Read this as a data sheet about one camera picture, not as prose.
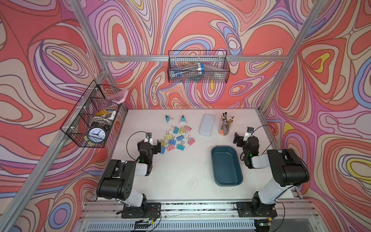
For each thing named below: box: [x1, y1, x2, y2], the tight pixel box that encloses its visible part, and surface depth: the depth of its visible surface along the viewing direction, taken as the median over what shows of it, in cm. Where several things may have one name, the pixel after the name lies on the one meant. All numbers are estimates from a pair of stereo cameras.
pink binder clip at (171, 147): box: [166, 144, 176, 152], surface depth 98 cm
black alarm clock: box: [86, 122, 110, 144], surface depth 69 cm
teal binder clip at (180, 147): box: [176, 144, 186, 151], surface depth 98 cm
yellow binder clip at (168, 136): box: [164, 130, 173, 140], surface depth 103 cm
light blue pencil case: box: [198, 113, 216, 137], surface depth 110 cm
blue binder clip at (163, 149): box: [160, 145, 167, 155], surface depth 97 cm
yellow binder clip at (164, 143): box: [160, 136, 170, 147], surface depth 100 cm
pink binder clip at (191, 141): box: [187, 137, 196, 146], surface depth 101 cm
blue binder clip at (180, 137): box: [175, 134, 186, 142], surface depth 103 cm
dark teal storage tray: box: [211, 145, 244, 187], surface depth 91 cm
